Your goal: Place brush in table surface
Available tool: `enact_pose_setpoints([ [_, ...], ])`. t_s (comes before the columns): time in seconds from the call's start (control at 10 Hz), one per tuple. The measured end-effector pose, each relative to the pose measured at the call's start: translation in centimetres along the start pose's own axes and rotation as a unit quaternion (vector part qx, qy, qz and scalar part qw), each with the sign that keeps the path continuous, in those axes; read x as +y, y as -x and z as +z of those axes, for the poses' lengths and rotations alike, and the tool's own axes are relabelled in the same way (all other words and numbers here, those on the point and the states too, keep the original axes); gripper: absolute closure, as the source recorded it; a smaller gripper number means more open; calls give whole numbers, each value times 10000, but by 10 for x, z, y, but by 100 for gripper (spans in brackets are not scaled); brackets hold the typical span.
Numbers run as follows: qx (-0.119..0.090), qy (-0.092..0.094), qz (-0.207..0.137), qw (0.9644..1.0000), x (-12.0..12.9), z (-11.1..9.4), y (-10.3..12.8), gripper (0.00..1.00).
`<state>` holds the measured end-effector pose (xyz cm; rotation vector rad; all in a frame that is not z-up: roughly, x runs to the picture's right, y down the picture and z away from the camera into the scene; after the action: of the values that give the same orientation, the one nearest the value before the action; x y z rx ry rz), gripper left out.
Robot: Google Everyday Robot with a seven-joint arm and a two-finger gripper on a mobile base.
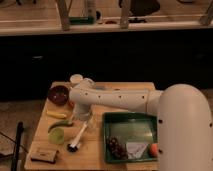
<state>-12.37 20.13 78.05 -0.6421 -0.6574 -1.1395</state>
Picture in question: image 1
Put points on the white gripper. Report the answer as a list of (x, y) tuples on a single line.
[(82, 112)]

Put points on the white handled black brush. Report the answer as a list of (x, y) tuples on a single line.
[(72, 145)]

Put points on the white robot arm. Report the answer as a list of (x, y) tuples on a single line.
[(184, 120)]

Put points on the green chili pepper toy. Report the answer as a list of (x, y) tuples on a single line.
[(63, 123)]

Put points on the yellow banana toy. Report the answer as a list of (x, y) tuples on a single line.
[(56, 115)]

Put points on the dark red bowl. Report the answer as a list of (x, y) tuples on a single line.
[(58, 95)]

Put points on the white round container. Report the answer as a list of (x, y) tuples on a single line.
[(75, 79)]

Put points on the purple grape bunch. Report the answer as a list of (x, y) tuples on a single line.
[(117, 150)]

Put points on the green plastic tray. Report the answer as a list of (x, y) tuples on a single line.
[(128, 127)]

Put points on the brown wooden block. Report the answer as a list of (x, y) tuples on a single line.
[(44, 155)]

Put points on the black pole stand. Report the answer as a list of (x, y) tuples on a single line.
[(16, 149)]

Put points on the white folded cloth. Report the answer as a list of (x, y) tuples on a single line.
[(135, 150)]

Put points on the orange fruit toy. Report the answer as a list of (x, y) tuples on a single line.
[(153, 150)]

